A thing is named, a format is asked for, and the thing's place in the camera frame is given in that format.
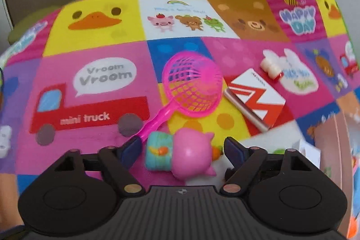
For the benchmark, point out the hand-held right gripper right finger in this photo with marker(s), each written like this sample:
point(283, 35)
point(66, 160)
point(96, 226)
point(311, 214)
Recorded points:
point(233, 151)

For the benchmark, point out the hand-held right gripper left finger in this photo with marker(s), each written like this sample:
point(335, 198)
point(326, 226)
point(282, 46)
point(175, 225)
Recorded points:
point(130, 151)

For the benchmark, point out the pink pig toy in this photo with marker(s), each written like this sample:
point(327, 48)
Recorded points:
point(188, 150)

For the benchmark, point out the pink plastic net scoop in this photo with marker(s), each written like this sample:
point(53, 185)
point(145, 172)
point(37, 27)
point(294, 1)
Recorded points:
point(160, 116)

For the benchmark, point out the red and white card box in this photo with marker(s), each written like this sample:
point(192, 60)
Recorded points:
point(253, 93)

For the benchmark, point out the small white and red toy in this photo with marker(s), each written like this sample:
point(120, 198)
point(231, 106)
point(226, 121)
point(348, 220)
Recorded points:
point(270, 67)

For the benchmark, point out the pink cardboard box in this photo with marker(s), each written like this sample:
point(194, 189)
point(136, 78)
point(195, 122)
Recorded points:
point(337, 150)

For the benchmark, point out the colourful printed play mat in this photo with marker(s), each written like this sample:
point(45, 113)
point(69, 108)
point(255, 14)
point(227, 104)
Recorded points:
point(98, 43)

